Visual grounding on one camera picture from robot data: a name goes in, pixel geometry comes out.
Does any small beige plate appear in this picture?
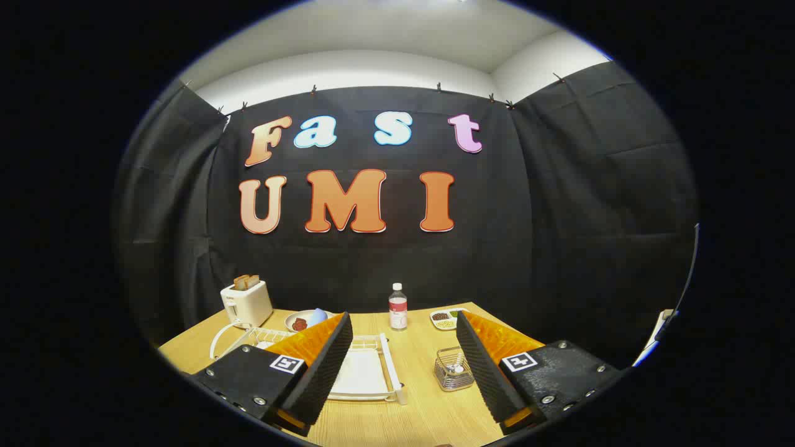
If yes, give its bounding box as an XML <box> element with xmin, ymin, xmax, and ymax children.
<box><xmin>285</xmin><ymin>309</ymin><xmax>336</xmax><ymax>333</ymax></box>

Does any white panel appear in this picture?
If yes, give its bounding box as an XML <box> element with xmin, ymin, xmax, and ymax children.
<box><xmin>632</xmin><ymin>309</ymin><xmax>675</xmax><ymax>367</ymax></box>

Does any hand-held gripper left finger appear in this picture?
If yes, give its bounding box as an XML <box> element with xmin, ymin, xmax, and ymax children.
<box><xmin>189</xmin><ymin>312</ymin><xmax>353</xmax><ymax>437</ymax></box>

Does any metal wire basket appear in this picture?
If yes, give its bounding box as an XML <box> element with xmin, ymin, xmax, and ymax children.
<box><xmin>434</xmin><ymin>346</ymin><xmax>476</xmax><ymax>392</ymax></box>

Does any white toaster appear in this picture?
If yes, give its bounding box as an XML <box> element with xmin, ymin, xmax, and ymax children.
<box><xmin>220</xmin><ymin>281</ymin><xmax>274</xmax><ymax>328</ymax></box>

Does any black backdrop cloth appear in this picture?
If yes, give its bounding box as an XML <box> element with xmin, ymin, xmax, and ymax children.
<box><xmin>112</xmin><ymin>61</ymin><xmax>699</xmax><ymax>373</ymax></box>

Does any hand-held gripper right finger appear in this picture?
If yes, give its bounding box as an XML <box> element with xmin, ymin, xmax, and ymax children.
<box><xmin>456</xmin><ymin>310</ymin><xmax>625</xmax><ymax>435</ymax></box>

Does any clear water bottle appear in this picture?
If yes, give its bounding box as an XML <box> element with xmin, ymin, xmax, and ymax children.
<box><xmin>389</xmin><ymin>283</ymin><xmax>408</xmax><ymax>332</ymax></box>

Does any white divided snack dish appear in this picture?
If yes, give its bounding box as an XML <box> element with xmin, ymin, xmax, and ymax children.
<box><xmin>430</xmin><ymin>308</ymin><xmax>468</xmax><ymax>331</ymax></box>

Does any white wire dish rack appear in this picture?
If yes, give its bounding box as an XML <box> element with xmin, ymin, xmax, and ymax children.
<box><xmin>210</xmin><ymin>320</ymin><xmax>407</xmax><ymax>405</ymax></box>

